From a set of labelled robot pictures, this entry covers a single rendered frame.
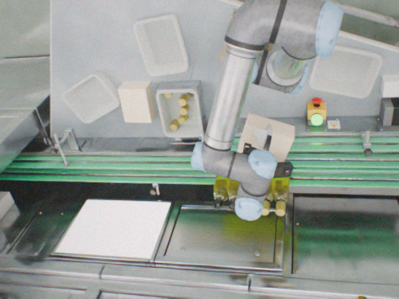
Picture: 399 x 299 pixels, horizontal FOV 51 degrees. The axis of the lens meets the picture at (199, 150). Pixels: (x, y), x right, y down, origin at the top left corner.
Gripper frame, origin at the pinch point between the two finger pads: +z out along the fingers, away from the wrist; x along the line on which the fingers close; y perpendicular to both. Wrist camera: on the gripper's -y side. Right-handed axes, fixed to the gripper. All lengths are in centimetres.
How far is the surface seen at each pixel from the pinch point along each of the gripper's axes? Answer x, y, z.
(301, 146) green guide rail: 7.8, -15.4, 16.1
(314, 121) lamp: 0.9, -18.1, 24.9
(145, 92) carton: 12, 49, 27
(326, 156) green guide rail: 11.5, -26.8, 20.0
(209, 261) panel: 42.9, 5.4, -20.5
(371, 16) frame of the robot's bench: -24, -37, 91
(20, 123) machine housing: 42, 101, 21
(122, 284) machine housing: 56, 33, -31
